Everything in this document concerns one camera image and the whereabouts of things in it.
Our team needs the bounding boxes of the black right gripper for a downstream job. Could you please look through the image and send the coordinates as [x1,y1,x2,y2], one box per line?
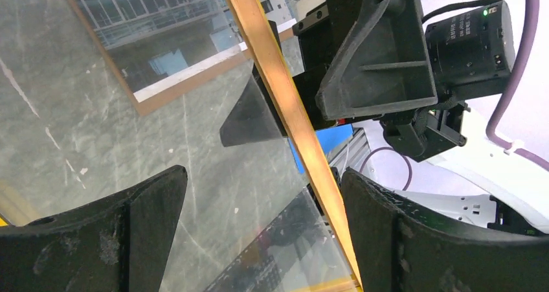
[293,0,515,162]

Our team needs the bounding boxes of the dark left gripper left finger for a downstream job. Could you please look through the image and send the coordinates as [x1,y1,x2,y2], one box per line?
[1,165,188,291]

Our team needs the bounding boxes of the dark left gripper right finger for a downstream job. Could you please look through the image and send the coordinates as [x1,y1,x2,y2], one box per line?
[341,169,548,291]

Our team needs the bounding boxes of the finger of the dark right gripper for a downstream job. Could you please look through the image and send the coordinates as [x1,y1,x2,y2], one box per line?
[219,19,288,148]

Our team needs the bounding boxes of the clear acrylic sheet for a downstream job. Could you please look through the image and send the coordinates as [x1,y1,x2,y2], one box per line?
[1,0,351,291]

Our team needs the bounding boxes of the yellow wooden picture frame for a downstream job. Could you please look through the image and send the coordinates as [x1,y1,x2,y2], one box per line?
[227,0,361,280]

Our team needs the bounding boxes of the blue foam pad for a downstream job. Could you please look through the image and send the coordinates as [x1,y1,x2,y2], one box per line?
[288,124,353,174]

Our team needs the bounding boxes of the aluminium extrusion rail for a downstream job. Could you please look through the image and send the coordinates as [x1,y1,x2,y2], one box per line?
[327,128,372,178]

